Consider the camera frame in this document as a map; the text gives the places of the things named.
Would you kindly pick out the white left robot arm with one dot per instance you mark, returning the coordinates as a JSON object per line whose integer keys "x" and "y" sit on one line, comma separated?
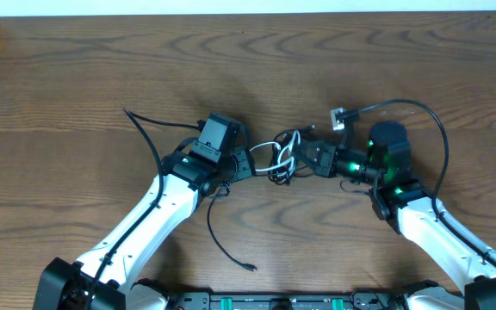
{"x": 199, "y": 167}

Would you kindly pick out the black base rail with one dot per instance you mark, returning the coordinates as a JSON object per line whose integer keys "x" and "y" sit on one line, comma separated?
{"x": 363, "y": 299}

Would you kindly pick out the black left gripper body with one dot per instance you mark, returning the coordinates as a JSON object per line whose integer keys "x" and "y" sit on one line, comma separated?
{"x": 243, "y": 164}

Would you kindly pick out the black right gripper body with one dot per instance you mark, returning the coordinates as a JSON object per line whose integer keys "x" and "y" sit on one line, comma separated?
{"x": 319, "y": 158}

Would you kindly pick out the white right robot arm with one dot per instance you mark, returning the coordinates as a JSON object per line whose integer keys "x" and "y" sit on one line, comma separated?
{"x": 399, "y": 198}

